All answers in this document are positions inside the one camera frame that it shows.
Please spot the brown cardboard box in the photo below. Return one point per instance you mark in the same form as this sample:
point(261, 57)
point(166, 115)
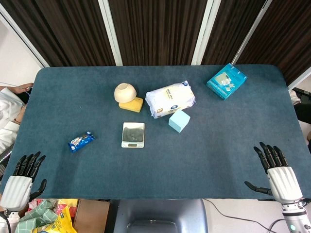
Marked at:
point(91, 214)

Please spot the dark slatted screen panel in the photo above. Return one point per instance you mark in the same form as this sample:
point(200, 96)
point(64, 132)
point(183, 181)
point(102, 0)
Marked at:
point(233, 31)
point(158, 31)
point(279, 38)
point(58, 31)

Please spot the small digital scale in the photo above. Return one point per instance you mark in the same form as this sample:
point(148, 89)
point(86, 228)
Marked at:
point(133, 135)

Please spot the yellow plastic bag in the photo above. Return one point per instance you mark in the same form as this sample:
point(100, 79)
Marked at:
point(57, 222)

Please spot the green checkered cloth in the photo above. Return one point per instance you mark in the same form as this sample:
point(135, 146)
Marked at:
point(39, 216)

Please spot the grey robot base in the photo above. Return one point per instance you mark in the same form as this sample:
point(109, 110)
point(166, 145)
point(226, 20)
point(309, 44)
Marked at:
point(156, 216)

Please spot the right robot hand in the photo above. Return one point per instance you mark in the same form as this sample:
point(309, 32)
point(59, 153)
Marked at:
point(284, 184)

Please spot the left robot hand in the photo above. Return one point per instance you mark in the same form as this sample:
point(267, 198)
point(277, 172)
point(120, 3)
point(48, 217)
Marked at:
point(16, 188)

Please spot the white tissue pack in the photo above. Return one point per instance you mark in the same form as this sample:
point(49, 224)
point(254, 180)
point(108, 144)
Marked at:
point(170, 98)

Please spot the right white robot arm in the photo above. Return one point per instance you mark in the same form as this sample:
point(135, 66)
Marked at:
point(295, 217)

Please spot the teal box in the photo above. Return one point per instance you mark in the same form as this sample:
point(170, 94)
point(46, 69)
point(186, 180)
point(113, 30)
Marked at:
point(226, 81)

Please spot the blue cookie snack packet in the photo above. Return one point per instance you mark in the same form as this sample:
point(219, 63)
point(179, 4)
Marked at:
point(81, 141)

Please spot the light blue cube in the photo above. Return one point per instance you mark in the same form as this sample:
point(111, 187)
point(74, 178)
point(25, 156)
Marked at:
point(179, 120)

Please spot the person in white clothing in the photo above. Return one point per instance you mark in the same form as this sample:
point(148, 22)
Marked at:
point(11, 114)

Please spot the blue table cloth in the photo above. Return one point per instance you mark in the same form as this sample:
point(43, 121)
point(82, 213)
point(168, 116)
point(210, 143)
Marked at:
point(155, 160)

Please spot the yellow sponge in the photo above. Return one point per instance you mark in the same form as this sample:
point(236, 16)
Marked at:
point(132, 105)

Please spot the beige round bowl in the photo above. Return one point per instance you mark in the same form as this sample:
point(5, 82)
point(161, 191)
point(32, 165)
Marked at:
point(125, 93)

